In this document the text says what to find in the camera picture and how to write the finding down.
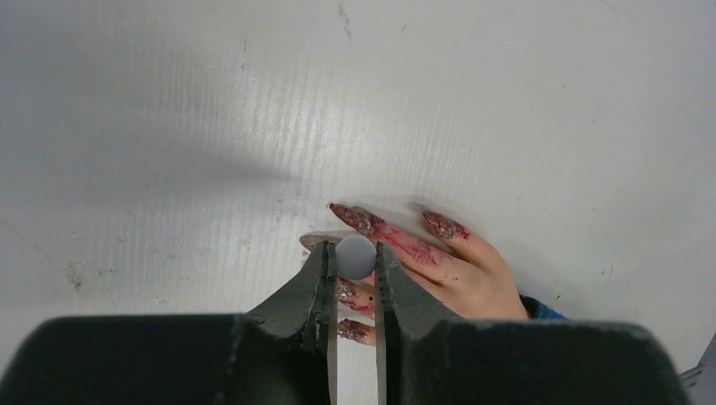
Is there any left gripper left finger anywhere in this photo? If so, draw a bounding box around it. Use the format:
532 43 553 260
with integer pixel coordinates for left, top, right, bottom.
1 241 337 404

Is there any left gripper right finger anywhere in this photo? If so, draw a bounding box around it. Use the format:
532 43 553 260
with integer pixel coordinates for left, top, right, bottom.
375 244 689 404

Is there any mannequin hand with painted nails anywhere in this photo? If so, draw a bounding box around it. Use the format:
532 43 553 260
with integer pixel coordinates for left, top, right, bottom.
328 203 530 321

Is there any blue plaid shirt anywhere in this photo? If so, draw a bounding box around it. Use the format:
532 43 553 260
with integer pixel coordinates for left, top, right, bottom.
520 295 566 320

